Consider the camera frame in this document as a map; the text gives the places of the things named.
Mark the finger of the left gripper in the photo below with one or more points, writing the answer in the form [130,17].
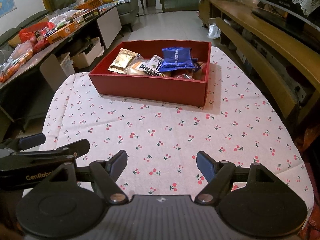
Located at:
[75,149]
[23,143]

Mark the long wooden tv bench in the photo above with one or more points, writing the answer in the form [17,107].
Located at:
[305,60]

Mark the red blue snack packet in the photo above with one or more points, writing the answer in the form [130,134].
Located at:
[191,74]

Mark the red cardboard box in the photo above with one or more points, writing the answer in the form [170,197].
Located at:
[166,89]

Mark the blue wafer biscuit packet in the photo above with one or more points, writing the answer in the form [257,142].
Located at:
[176,58]

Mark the silver plastic bag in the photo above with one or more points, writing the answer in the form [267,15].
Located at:
[213,32]

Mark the bag of orange fruit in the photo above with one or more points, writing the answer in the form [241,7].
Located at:
[22,53]

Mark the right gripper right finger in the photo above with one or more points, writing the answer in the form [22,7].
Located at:
[218,174]

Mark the grey sofa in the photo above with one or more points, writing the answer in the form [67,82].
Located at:
[128,10]

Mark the steamed cake clear packet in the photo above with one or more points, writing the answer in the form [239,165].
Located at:
[136,67]

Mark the cherry print tablecloth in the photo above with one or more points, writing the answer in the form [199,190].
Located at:
[161,139]

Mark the open cardboard carton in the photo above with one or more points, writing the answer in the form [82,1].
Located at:
[85,57]

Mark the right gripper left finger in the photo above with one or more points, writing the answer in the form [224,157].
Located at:
[105,174]

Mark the dark side table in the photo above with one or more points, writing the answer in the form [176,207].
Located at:
[28,93]

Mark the white Kaprons wafer packet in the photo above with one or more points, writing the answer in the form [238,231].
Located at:
[153,67]

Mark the black snack box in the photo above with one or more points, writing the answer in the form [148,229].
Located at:
[88,16]

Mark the gold foil snack packet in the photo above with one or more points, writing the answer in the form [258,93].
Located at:
[123,59]

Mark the orange cardboard box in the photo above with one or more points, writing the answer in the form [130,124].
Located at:
[62,32]

